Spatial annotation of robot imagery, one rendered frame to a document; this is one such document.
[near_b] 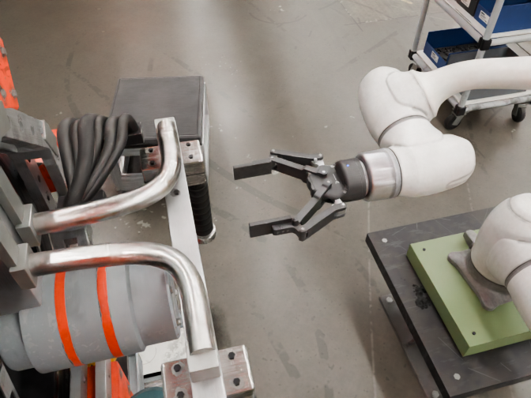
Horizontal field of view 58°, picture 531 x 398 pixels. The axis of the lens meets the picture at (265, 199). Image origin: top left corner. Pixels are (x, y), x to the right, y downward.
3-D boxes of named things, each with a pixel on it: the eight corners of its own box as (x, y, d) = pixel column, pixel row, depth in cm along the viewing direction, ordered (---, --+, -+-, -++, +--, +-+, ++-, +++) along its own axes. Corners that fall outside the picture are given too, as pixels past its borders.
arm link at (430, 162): (393, 212, 87) (368, 159, 94) (471, 197, 89) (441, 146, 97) (409, 176, 78) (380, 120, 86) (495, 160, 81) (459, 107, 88)
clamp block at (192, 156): (144, 171, 75) (137, 145, 71) (201, 162, 76) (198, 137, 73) (147, 194, 72) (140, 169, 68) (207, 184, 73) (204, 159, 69)
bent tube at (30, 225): (37, 151, 67) (7, 87, 59) (176, 130, 70) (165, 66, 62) (25, 250, 55) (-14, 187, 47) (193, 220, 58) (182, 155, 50)
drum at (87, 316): (35, 305, 73) (-3, 249, 62) (175, 277, 76) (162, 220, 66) (27, 396, 63) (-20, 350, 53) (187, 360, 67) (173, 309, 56)
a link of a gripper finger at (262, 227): (290, 226, 80) (291, 230, 79) (249, 234, 78) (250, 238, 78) (291, 215, 77) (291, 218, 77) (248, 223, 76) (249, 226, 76)
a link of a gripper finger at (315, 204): (324, 193, 85) (331, 197, 85) (289, 234, 79) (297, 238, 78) (325, 178, 82) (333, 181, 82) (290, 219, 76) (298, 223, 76)
